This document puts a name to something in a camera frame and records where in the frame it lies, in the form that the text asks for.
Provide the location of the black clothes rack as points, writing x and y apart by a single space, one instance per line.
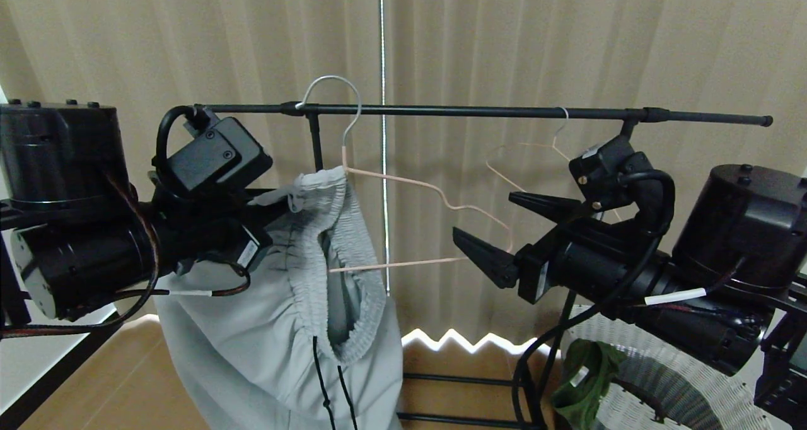
473 110

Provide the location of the white laundry basket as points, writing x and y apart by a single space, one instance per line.
725 405

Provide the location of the green garment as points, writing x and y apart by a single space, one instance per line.
589 379

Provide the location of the pink clothes hanger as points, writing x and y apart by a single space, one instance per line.
560 130
403 263

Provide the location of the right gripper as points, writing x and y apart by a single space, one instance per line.
605 260

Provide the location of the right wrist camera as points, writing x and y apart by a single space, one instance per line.
605 165

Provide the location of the pale grey shorts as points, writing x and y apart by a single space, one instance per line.
239 354

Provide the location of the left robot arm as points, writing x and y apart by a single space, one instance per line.
57 152

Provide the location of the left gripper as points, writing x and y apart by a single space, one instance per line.
107 260

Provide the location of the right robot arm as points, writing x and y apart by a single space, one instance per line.
737 222

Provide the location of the beige curtain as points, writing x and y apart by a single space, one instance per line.
567 39

